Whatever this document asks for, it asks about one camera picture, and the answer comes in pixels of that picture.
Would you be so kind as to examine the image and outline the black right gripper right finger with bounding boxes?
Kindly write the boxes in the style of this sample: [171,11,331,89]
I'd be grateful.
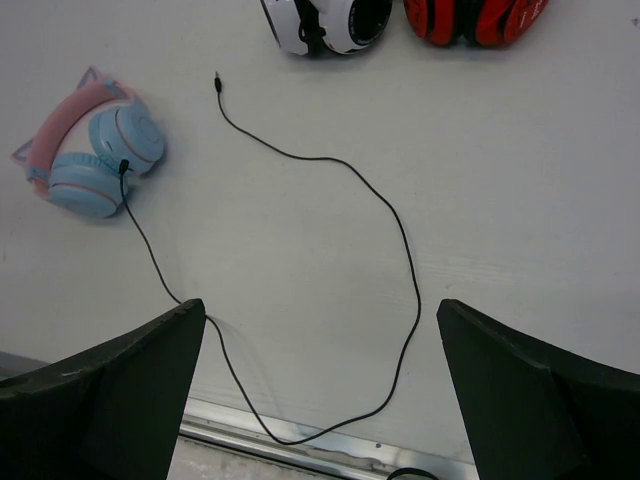
[436,299,639,479]

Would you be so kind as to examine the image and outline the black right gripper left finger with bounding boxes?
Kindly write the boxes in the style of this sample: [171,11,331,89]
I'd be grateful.
[1,299,206,479]

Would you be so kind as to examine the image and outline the thin black audio cable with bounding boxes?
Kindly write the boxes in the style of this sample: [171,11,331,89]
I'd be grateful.
[118,70,422,446]

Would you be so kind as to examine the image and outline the pink blue cat-ear headphones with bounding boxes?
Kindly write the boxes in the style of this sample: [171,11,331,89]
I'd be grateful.
[11,66,166,218]

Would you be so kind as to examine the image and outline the red black headphones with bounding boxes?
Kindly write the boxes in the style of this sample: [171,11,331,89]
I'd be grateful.
[404,0,549,48]

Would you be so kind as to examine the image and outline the white black headphones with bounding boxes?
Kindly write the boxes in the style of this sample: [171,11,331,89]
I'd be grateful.
[260,0,393,56]

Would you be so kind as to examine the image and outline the thin black base cable right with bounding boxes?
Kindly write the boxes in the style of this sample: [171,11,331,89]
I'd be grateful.
[382,467,440,480]

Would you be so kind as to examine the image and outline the aluminium table edge rail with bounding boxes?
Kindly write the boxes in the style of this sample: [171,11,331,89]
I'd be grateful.
[0,349,476,480]

